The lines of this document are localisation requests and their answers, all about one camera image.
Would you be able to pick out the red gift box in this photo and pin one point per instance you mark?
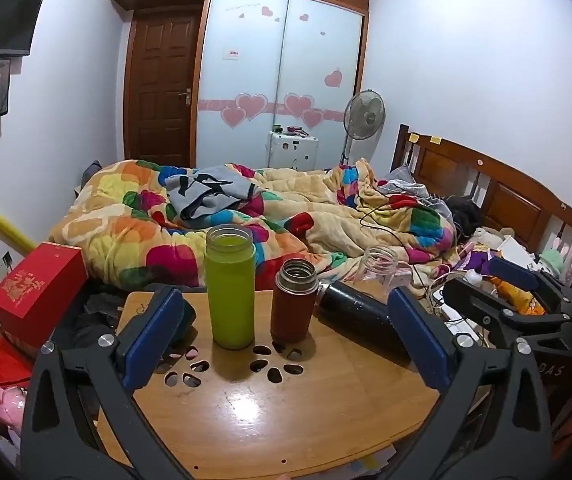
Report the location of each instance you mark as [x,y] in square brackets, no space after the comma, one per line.
[33,290]

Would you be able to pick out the standing fan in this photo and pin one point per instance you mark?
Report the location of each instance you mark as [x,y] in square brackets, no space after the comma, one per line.
[364,112]

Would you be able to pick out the white power strip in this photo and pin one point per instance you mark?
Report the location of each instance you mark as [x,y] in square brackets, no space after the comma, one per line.
[463,331]

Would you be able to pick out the colourful patterned blanket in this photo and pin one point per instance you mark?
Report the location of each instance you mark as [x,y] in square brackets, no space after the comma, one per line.
[130,230]

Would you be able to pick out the green plush toy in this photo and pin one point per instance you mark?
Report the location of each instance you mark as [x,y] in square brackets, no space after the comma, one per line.
[552,262]

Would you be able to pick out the grey striped clothing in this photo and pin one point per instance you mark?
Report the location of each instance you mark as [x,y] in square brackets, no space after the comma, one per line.
[406,190]

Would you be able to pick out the clear glass bottle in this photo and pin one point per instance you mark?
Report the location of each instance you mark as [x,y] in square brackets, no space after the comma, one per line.
[373,270]

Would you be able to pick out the beige plush toy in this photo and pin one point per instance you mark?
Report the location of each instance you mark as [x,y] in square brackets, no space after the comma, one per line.
[491,237]

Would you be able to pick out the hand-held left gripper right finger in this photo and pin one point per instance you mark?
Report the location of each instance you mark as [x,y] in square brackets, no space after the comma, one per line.
[420,340]

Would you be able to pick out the grey garment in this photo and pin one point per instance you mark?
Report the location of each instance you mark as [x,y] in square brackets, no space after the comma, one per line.
[205,190]

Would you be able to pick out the pink toy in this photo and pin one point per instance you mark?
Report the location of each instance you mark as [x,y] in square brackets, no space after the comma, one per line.
[8,405]

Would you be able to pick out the red-brown thermos cup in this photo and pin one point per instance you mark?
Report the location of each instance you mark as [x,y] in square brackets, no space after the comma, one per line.
[292,315]

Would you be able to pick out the red bag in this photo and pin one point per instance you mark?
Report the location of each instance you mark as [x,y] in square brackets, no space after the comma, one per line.
[10,365]

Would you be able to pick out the frosted sliding wardrobe doors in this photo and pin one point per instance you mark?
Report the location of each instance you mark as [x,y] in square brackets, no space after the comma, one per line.
[281,75]

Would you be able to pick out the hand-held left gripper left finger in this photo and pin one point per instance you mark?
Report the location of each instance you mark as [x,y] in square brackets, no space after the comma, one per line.
[151,341]

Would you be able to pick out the black clothing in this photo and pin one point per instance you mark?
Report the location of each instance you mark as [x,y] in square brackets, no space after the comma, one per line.
[466,215]

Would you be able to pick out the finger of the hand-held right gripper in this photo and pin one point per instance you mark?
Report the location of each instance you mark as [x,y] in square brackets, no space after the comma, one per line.
[513,272]
[471,302]

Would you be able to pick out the white small cabinet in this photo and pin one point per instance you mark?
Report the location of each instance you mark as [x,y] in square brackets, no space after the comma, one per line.
[291,152]

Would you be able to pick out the green bottle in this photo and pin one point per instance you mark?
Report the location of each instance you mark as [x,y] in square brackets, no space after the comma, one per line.
[229,300]

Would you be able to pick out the black thermos cup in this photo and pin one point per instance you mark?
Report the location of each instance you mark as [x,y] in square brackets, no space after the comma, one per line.
[358,312]

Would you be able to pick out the wooden bed headboard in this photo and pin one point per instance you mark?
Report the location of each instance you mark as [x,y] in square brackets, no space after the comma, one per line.
[511,200]

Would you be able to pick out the orange snack packet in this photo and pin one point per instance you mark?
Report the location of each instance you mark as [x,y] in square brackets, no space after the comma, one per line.
[518,297]

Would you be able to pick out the brown wooden door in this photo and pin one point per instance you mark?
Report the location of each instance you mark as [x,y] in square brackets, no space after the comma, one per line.
[160,90]

